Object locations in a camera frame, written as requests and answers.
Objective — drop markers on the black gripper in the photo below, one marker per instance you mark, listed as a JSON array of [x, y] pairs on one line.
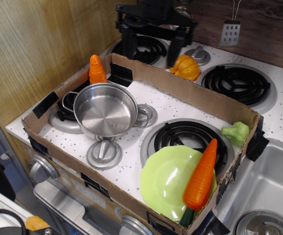
[[154, 18]]

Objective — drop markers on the orange toy carrot green stem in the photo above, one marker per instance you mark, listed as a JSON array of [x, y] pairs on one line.
[[198, 187]]

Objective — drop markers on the upright orange toy carrot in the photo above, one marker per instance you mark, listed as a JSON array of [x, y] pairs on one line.
[[97, 72]]

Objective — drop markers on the light green plastic plate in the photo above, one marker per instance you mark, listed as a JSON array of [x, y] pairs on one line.
[[164, 178]]

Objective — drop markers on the back left black burner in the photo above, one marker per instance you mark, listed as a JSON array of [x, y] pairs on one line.
[[151, 51]]

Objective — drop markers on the black burner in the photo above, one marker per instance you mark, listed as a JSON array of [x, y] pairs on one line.
[[151, 51], [243, 83], [61, 116], [193, 133]]

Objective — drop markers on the orange toy pumpkin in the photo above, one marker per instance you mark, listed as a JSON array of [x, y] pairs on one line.
[[186, 67]]

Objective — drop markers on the hanging metal strainer ladle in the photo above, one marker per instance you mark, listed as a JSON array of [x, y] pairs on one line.
[[182, 9]]

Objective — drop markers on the silver stove knob back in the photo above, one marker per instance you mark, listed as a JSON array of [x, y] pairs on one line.
[[201, 56]]

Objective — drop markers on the silver stove knob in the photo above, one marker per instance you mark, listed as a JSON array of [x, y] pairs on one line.
[[104, 155], [146, 116], [201, 56]]

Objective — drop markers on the silver stove knob middle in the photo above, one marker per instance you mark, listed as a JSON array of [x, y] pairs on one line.
[[146, 116]]

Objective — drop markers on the hanging metal slotted spatula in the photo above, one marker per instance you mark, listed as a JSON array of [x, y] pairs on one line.
[[231, 28]]

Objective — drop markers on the stainless steel pot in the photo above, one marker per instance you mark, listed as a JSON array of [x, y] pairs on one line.
[[105, 111]]

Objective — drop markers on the front right black burner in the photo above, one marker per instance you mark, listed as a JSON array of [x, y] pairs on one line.
[[193, 133]]

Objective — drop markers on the back right black burner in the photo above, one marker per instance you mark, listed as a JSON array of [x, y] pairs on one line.
[[243, 83]]

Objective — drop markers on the front left black burner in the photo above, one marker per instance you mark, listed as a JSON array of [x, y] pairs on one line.
[[61, 116]]

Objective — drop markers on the silver stove knob front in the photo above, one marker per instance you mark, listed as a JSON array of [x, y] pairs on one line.
[[104, 155]]

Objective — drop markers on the green toy broccoli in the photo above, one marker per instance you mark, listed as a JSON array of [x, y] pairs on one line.
[[239, 132]]

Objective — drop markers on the silver oven knob left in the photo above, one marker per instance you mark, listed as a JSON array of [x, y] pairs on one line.
[[42, 170]]

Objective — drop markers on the silver oven knob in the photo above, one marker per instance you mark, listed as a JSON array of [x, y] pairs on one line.
[[132, 226], [42, 170]]

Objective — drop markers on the silver oven knob right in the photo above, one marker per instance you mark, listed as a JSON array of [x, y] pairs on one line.
[[132, 226]]

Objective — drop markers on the silver toy sink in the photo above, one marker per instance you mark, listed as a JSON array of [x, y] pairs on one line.
[[258, 185]]

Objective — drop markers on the sink drain strainer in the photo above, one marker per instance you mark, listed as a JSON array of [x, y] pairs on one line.
[[259, 222]]

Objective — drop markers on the orange object bottom left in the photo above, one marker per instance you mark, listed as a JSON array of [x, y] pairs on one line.
[[34, 223]]

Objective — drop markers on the silver oven door handle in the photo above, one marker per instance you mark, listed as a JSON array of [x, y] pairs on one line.
[[76, 212]]

